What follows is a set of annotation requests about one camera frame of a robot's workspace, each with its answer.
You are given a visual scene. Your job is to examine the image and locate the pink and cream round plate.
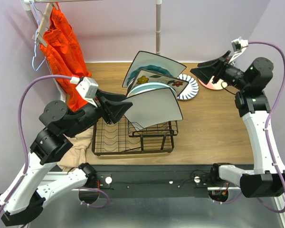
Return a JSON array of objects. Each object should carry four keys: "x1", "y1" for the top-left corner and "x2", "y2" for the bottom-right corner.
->
[{"x1": 198, "y1": 77, "x2": 228, "y2": 90}]

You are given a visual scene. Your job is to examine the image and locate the grey square plate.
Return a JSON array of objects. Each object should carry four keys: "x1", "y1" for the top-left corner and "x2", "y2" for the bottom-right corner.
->
[{"x1": 124, "y1": 88, "x2": 183, "y2": 131}]

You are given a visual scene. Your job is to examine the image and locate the blue wire hanger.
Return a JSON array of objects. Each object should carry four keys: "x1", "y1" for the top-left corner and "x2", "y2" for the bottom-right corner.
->
[{"x1": 32, "y1": 0, "x2": 46, "y2": 72}]

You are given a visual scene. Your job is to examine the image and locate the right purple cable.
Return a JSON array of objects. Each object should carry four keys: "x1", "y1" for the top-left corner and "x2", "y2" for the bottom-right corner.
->
[{"x1": 212, "y1": 41, "x2": 285, "y2": 213}]

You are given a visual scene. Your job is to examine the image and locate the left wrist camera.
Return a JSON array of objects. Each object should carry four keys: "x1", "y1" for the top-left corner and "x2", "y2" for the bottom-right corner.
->
[{"x1": 76, "y1": 77, "x2": 98, "y2": 100}]

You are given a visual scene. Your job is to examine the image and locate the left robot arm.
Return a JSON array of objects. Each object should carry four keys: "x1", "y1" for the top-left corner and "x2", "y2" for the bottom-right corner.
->
[{"x1": 0, "y1": 90, "x2": 133, "y2": 227}]

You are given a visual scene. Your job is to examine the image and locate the orange shorts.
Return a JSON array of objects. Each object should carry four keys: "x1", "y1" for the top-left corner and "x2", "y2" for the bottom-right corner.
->
[{"x1": 39, "y1": 2, "x2": 93, "y2": 112}]

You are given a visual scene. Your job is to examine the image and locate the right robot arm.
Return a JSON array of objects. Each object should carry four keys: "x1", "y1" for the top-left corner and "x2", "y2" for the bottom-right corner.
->
[{"x1": 190, "y1": 52, "x2": 285, "y2": 198}]

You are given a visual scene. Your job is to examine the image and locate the flower square plate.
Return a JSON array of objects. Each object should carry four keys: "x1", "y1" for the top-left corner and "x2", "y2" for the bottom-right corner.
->
[{"x1": 127, "y1": 69, "x2": 189, "y2": 95}]

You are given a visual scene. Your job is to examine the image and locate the large white square plate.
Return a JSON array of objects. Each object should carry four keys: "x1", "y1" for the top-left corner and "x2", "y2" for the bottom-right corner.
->
[{"x1": 122, "y1": 51, "x2": 186, "y2": 87}]

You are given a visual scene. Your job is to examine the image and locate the teal rimmed plate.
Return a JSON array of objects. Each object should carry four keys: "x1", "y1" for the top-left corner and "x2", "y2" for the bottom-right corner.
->
[{"x1": 127, "y1": 65, "x2": 172, "y2": 83}]

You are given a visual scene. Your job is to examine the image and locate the blue striped round plate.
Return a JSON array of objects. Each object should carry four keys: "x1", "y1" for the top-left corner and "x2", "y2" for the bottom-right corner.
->
[{"x1": 177, "y1": 74, "x2": 199, "y2": 101}]

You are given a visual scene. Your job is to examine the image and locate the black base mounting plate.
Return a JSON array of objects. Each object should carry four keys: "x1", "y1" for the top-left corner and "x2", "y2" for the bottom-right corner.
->
[{"x1": 93, "y1": 165, "x2": 226, "y2": 199}]

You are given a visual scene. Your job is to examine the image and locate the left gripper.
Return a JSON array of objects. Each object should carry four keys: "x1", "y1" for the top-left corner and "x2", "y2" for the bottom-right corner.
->
[{"x1": 66, "y1": 87, "x2": 134, "y2": 138}]

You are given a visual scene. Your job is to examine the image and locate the watermelon round plate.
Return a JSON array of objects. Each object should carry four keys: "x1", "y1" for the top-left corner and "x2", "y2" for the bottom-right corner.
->
[{"x1": 126, "y1": 82, "x2": 177, "y2": 97}]

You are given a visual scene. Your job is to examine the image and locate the white clothes rack frame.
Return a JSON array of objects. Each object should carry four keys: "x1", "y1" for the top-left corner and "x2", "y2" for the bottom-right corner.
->
[{"x1": 22, "y1": 0, "x2": 162, "y2": 55}]

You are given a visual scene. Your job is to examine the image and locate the wooden clip hanger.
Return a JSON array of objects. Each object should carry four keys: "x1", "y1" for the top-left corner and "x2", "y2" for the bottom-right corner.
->
[{"x1": 33, "y1": 2, "x2": 58, "y2": 47}]

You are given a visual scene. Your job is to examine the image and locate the black wire dish rack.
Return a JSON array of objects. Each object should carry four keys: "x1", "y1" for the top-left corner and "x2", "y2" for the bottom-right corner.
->
[{"x1": 91, "y1": 117, "x2": 178, "y2": 156}]

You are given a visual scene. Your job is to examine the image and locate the beige cloth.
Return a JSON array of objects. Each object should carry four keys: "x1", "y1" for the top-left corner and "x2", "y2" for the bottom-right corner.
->
[{"x1": 57, "y1": 128, "x2": 93, "y2": 171}]

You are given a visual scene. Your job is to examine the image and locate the purple cable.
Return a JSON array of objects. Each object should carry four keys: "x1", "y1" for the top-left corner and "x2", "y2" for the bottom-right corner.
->
[
  {"x1": 0, "y1": 75, "x2": 110, "y2": 228},
  {"x1": 212, "y1": 41, "x2": 285, "y2": 213}
]

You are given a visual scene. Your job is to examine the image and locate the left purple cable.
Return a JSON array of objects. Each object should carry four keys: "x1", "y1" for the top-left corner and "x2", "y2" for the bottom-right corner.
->
[{"x1": 0, "y1": 75, "x2": 110, "y2": 228}]

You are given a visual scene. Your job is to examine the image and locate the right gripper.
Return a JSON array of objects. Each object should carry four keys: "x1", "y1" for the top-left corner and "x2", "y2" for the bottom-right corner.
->
[{"x1": 190, "y1": 50, "x2": 250, "y2": 91}]

